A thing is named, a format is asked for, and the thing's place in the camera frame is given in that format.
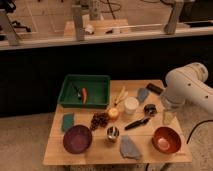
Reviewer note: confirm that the grey towel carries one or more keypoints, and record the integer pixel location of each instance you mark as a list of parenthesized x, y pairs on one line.
[(128, 149)]

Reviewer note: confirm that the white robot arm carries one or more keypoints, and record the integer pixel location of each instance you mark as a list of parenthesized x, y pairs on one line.
[(186, 83)]

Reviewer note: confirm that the yellow banana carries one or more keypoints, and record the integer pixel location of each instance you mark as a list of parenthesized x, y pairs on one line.
[(120, 96)]

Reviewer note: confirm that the orange carrot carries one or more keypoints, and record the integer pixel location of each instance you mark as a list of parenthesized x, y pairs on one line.
[(84, 95)]

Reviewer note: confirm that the green plastic tray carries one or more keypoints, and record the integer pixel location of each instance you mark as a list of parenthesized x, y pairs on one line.
[(98, 91)]

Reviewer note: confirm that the orange fruit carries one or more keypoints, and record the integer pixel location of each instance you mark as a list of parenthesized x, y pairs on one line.
[(113, 113)]

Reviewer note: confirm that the dark utensil in tray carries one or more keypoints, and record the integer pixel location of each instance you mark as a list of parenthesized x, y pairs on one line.
[(78, 92)]

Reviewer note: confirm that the white round container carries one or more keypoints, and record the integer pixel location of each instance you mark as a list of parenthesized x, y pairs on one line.
[(130, 105)]

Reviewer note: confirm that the bunch of dark grapes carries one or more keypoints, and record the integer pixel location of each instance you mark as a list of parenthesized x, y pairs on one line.
[(99, 120)]

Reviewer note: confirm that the small grey cloth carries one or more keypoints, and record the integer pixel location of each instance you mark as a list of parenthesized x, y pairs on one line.
[(142, 94)]

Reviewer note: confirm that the small metal cup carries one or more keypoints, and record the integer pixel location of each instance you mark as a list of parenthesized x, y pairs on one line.
[(113, 133)]

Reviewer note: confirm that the black rectangular block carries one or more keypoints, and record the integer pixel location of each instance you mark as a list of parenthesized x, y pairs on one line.
[(155, 89)]

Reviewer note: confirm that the green sponge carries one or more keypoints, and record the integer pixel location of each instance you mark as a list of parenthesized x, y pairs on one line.
[(67, 122)]

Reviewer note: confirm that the wooden table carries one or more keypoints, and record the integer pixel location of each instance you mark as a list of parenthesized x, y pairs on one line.
[(105, 147)]

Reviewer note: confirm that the purple bowl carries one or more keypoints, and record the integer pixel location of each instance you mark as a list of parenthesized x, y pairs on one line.
[(77, 139)]

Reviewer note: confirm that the orange-red bowl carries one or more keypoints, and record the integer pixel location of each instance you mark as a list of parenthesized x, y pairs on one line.
[(166, 140)]

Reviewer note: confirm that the black handled ladle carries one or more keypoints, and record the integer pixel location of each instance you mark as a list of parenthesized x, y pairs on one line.
[(149, 111)]

